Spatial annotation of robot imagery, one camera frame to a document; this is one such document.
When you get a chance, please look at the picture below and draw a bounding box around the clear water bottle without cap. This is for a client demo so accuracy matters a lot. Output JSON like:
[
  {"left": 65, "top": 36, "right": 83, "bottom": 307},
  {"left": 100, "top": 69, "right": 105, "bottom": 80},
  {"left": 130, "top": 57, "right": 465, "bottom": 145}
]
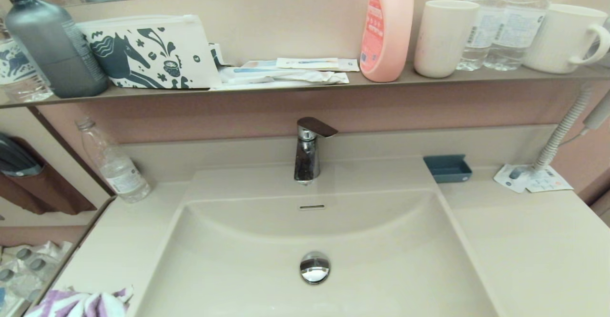
[{"left": 75, "top": 117, "right": 152, "bottom": 204}]

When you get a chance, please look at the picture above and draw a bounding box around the chrome faucet lever handle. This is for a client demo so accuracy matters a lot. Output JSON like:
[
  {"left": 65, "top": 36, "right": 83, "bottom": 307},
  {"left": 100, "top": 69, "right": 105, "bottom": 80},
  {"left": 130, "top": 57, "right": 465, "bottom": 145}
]
[{"left": 296, "top": 117, "right": 339, "bottom": 139}]

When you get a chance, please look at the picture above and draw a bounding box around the chrome faucet body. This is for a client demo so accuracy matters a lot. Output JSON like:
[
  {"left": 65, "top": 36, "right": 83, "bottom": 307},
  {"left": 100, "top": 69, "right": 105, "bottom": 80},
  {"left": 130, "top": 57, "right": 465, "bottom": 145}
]
[{"left": 293, "top": 129, "right": 321, "bottom": 186}]

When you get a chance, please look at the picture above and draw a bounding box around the white pouch blue horse print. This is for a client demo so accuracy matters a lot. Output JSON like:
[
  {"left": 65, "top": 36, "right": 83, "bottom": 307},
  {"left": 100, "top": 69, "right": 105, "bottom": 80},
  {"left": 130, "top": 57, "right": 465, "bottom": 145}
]
[{"left": 76, "top": 14, "right": 222, "bottom": 90}]

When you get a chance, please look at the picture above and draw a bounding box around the white sachet red mark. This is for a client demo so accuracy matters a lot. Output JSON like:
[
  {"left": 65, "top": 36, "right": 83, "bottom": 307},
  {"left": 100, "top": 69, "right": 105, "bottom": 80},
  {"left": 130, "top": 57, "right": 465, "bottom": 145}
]
[{"left": 527, "top": 167, "right": 574, "bottom": 194}]

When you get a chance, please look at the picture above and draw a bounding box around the brown wall holder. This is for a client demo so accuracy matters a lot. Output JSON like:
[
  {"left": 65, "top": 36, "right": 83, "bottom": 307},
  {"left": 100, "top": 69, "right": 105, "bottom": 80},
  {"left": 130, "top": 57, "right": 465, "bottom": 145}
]
[{"left": 0, "top": 136, "right": 97, "bottom": 216}]

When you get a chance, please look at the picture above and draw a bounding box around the long flat white packet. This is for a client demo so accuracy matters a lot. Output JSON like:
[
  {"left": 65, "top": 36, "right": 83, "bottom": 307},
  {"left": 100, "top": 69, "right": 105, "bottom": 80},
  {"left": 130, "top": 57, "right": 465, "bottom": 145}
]
[{"left": 210, "top": 80, "right": 351, "bottom": 91}]

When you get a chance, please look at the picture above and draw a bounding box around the white hair dryer handle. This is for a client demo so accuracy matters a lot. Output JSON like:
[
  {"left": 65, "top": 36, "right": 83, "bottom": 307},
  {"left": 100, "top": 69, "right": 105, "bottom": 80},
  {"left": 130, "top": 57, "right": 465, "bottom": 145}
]
[{"left": 582, "top": 91, "right": 610, "bottom": 131}]

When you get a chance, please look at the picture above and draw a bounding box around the flat white blue packet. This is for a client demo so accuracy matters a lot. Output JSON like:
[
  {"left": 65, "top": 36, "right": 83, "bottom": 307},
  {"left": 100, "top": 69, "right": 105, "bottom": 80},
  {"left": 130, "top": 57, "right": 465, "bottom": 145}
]
[{"left": 241, "top": 59, "right": 360, "bottom": 72}]

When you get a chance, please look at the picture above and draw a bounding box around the beige sink basin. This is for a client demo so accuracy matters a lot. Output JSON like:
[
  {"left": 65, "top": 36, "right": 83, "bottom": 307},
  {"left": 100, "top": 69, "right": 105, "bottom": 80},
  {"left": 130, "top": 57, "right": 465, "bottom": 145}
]
[{"left": 133, "top": 159, "right": 501, "bottom": 317}]

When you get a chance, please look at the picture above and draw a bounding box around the grey bottle teal cap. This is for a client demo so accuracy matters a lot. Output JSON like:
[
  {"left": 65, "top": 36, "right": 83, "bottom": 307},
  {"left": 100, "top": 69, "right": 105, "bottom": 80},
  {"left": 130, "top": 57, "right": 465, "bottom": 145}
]
[{"left": 0, "top": 0, "right": 110, "bottom": 99}]

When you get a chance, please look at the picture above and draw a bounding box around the small white blue box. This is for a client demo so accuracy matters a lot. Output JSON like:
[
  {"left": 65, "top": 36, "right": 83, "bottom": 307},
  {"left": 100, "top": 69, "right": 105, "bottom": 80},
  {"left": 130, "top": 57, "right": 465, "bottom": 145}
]
[{"left": 208, "top": 43, "right": 227, "bottom": 68}]

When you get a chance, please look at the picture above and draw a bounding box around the white coiled cord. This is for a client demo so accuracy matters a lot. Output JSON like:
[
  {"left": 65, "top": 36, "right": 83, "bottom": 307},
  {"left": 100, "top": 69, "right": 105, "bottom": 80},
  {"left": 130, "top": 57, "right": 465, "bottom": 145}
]
[{"left": 531, "top": 86, "right": 594, "bottom": 172}]

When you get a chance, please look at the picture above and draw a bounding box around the chrome sink drain stopper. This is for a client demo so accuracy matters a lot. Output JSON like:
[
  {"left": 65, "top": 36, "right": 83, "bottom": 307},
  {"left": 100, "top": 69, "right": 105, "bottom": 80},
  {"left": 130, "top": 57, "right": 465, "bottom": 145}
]
[{"left": 299, "top": 251, "right": 331, "bottom": 285}]

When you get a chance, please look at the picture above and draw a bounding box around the blue soap dish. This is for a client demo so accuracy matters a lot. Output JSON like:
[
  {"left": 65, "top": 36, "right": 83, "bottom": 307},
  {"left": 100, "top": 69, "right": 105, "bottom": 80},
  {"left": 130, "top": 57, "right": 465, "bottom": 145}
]
[{"left": 423, "top": 154, "right": 473, "bottom": 184}]

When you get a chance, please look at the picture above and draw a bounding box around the pink lotion bottle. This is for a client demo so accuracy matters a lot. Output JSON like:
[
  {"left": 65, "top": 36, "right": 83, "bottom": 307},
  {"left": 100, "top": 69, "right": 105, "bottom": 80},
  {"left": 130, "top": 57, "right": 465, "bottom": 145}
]
[{"left": 359, "top": 0, "right": 415, "bottom": 83}]

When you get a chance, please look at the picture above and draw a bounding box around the white tumbler cup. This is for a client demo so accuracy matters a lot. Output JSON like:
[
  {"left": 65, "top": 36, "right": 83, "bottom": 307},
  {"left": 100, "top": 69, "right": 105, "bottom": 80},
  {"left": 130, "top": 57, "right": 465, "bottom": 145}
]
[{"left": 413, "top": 0, "right": 480, "bottom": 79}]

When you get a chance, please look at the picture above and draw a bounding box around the purple white striped towel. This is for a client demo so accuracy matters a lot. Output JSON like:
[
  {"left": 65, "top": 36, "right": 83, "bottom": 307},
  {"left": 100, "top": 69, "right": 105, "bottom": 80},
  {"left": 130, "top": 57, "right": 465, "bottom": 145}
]
[{"left": 24, "top": 286, "right": 134, "bottom": 317}]

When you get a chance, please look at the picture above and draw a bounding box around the plastic wrapped water bottle pack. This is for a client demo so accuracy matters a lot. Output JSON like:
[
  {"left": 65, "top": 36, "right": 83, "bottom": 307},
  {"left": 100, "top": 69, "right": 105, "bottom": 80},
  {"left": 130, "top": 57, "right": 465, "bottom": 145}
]
[{"left": 0, "top": 240, "right": 74, "bottom": 315}]

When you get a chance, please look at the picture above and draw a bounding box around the white mug with handle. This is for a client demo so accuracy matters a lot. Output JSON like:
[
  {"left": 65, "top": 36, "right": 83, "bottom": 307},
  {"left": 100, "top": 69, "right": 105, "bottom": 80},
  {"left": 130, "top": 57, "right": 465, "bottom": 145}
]
[{"left": 522, "top": 3, "right": 610, "bottom": 74}]

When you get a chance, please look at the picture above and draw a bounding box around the white sachet blue print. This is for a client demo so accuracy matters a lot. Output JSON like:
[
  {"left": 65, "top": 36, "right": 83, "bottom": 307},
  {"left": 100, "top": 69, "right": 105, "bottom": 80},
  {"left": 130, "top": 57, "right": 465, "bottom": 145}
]
[{"left": 493, "top": 164, "right": 534, "bottom": 194}]

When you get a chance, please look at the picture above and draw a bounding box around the clear water bottle white label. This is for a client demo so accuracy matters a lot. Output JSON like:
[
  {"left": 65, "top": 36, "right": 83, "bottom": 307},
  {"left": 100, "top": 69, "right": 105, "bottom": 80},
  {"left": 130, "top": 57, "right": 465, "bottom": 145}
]
[
  {"left": 484, "top": 0, "right": 563, "bottom": 72},
  {"left": 455, "top": 0, "right": 513, "bottom": 72}
]

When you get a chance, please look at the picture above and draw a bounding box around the crumpled white toothbrush wrapper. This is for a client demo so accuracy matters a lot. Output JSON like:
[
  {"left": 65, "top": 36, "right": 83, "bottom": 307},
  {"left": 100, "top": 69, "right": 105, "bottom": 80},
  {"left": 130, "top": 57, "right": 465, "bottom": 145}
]
[{"left": 218, "top": 66, "right": 350, "bottom": 85}]

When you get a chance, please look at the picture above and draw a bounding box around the dark grey item in holder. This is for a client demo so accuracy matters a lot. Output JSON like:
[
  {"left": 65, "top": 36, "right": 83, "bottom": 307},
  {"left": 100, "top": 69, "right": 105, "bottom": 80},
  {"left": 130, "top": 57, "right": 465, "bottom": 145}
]
[{"left": 0, "top": 133, "right": 43, "bottom": 178}]

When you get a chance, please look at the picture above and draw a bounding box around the grey wall shelf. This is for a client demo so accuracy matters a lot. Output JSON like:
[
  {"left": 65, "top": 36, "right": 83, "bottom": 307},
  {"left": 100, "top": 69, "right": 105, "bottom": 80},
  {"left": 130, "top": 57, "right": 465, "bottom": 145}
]
[{"left": 0, "top": 64, "right": 610, "bottom": 109}]

